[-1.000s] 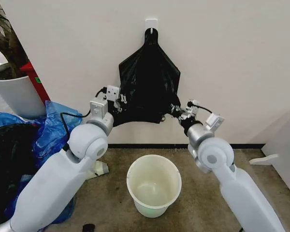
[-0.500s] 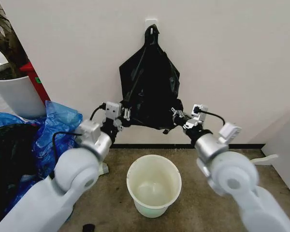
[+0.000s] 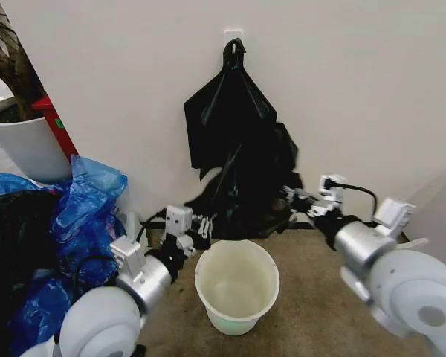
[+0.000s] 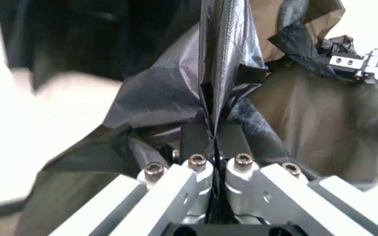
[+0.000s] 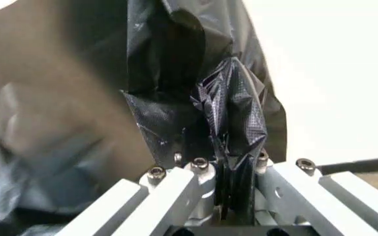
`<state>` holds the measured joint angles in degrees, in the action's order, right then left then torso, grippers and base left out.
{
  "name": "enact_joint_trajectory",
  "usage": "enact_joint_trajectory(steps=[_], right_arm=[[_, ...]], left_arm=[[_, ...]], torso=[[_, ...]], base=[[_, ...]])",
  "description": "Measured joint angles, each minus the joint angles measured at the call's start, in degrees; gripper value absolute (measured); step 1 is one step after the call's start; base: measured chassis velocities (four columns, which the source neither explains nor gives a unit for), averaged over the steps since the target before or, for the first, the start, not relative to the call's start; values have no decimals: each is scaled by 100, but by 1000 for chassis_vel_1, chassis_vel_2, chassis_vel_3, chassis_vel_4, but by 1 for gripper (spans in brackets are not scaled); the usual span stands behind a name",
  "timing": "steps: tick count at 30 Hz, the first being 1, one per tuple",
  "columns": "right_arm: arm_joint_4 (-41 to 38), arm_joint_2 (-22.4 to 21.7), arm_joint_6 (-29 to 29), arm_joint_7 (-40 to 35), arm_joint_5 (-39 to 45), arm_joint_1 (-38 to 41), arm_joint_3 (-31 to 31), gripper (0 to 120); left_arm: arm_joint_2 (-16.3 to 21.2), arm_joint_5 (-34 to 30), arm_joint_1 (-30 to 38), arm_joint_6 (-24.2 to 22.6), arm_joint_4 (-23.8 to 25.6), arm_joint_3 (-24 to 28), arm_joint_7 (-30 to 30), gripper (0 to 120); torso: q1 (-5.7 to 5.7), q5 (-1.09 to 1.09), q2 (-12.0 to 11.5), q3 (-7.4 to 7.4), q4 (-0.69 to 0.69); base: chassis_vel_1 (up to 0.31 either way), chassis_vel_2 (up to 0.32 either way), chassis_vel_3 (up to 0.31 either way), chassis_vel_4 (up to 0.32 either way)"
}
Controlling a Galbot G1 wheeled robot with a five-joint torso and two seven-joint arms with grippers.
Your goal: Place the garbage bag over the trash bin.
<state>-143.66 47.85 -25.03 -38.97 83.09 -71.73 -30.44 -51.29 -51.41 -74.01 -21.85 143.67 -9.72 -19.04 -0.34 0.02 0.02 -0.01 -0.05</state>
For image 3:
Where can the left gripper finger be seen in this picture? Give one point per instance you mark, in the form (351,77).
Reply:
(186,245)
(203,226)

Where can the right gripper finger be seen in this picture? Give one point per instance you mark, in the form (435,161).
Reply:
(317,210)
(298,195)

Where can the black garbage bag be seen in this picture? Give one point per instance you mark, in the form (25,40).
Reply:
(226,130)

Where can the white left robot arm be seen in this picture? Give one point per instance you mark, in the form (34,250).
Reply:
(96,320)

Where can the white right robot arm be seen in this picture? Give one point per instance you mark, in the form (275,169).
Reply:
(412,279)

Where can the white plastic trash bin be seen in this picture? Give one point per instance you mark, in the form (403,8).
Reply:
(238,297)

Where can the blue plastic bag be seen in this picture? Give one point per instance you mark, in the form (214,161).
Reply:
(85,223)

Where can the black filled rubbish bag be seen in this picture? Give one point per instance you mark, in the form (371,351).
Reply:
(15,260)

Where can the white plant pot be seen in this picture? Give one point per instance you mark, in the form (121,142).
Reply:
(33,148)

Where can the potted plant with brown trunk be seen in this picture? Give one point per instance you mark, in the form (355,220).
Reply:
(18,74)

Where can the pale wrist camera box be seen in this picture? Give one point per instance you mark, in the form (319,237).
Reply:
(178,220)
(328,191)

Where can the white wall hook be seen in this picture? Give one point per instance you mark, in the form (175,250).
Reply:
(230,33)

